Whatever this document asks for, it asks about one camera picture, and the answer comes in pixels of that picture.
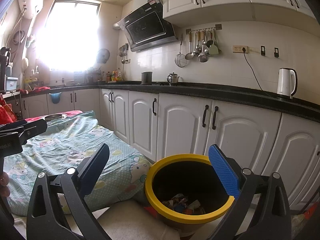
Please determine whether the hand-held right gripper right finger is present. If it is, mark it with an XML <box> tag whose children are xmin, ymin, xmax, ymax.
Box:
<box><xmin>208</xmin><ymin>144</ymin><xmax>293</xmax><ymax>240</ymax></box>

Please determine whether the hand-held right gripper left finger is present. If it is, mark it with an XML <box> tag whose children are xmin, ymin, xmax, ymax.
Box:
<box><xmin>26</xmin><ymin>143</ymin><xmax>110</xmax><ymax>240</ymax></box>

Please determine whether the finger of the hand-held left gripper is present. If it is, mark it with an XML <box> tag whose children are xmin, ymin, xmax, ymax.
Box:
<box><xmin>17</xmin><ymin>119</ymin><xmax>48</xmax><ymax>144</ymax></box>
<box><xmin>0</xmin><ymin>120</ymin><xmax>28</xmax><ymax>134</ymax></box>

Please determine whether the black bin with yellow rim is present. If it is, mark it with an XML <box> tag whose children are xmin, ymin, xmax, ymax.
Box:
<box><xmin>144</xmin><ymin>154</ymin><xmax>237</xmax><ymax>232</ymax></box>

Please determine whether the pile of wrappers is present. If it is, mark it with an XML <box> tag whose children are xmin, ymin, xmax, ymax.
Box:
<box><xmin>161</xmin><ymin>192</ymin><xmax>207</xmax><ymax>216</ymax></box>

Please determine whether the person's left hand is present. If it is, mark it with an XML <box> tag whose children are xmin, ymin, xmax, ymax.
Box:
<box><xmin>0</xmin><ymin>171</ymin><xmax>11</xmax><ymax>198</ymax></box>

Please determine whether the red embroidered cushion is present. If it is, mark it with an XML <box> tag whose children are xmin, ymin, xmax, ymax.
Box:
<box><xmin>0</xmin><ymin>94</ymin><xmax>18</xmax><ymax>126</ymax></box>

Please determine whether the metal basin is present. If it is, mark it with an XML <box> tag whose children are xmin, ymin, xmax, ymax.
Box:
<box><xmin>44</xmin><ymin>114</ymin><xmax>68</xmax><ymax>121</ymax></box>

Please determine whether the cartoon cat printed blanket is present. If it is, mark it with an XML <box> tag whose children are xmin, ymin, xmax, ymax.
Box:
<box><xmin>4</xmin><ymin>110</ymin><xmax>153</xmax><ymax>217</ymax></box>

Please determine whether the blue hanging basin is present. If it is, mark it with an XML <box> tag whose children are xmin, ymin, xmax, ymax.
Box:
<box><xmin>49</xmin><ymin>92</ymin><xmax>63</xmax><ymax>104</ymax></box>

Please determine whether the light blue storage box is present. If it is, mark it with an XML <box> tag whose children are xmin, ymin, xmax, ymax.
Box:
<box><xmin>5</xmin><ymin>76</ymin><xmax>19</xmax><ymax>92</ymax></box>

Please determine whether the black kitchen countertop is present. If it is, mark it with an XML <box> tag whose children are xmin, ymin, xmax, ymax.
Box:
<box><xmin>20</xmin><ymin>80</ymin><xmax>320</xmax><ymax>124</ymax></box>

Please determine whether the dish rack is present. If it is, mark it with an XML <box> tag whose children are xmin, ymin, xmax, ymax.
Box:
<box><xmin>85</xmin><ymin>67</ymin><xmax>103</xmax><ymax>84</ymax></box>

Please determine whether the red patterned cloth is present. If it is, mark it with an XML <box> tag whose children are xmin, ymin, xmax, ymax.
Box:
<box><xmin>291</xmin><ymin>200</ymin><xmax>319</xmax><ymax>233</ymax></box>

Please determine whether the round grey fan cover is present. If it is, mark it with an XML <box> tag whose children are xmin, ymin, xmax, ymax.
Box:
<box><xmin>96</xmin><ymin>48</ymin><xmax>111</xmax><ymax>64</ymax></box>

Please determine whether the bright kitchen window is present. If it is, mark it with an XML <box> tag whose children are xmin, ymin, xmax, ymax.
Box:
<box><xmin>37</xmin><ymin>0</ymin><xmax>102</xmax><ymax>72</ymax></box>

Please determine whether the dark metal pot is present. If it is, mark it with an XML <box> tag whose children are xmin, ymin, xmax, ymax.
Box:
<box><xmin>141</xmin><ymin>71</ymin><xmax>153</xmax><ymax>85</ymax></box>

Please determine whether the steel teapot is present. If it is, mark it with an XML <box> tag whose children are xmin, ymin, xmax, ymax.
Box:
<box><xmin>167</xmin><ymin>72</ymin><xmax>180</xmax><ymax>86</ymax></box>

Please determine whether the white electric kettle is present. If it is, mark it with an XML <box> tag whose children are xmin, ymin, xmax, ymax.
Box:
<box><xmin>276</xmin><ymin>67</ymin><xmax>298</xmax><ymax>100</ymax></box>

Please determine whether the large steel ladle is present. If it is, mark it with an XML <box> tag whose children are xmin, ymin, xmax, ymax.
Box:
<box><xmin>198</xmin><ymin>31</ymin><xmax>209</xmax><ymax>63</ymax></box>

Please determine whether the small hanging utensil set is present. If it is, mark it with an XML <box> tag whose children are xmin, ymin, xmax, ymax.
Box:
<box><xmin>119</xmin><ymin>44</ymin><xmax>129</xmax><ymax>64</ymax></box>

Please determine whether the long steel ladle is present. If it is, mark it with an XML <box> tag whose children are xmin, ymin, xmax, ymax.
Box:
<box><xmin>185</xmin><ymin>31</ymin><xmax>195</xmax><ymax>60</ymax></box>

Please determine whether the pale green spatula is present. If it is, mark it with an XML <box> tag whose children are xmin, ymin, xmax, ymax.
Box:
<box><xmin>209</xmin><ymin>30</ymin><xmax>221</xmax><ymax>56</ymax></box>

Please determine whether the steel spoon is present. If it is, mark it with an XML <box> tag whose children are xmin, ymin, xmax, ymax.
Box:
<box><xmin>194</xmin><ymin>31</ymin><xmax>202</xmax><ymax>56</ymax></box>

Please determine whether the black ladle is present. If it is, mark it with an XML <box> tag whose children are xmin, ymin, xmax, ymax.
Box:
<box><xmin>205</xmin><ymin>30</ymin><xmax>214</xmax><ymax>48</ymax></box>

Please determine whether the black range hood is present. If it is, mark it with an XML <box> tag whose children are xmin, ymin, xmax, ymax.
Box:
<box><xmin>117</xmin><ymin>0</ymin><xmax>179</xmax><ymax>53</ymax></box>

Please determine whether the coiled hose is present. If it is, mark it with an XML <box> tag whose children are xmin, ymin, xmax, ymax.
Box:
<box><xmin>11</xmin><ymin>30</ymin><xmax>26</xmax><ymax>46</ymax></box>

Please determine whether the black power cable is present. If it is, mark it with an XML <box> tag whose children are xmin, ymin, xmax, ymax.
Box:
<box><xmin>242</xmin><ymin>52</ymin><xmax>279</xmax><ymax>98</ymax></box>

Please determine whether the wire strainer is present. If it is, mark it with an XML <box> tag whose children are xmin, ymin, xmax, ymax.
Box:
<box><xmin>174</xmin><ymin>35</ymin><xmax>188</xmax><ymax>68</ymax></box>

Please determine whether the wall utensil rail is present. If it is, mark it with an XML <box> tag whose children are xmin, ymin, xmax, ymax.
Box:
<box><xmin>185</xmin><ymin>24</ymin><xmax>223</xmax><ymax>34</ymax></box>

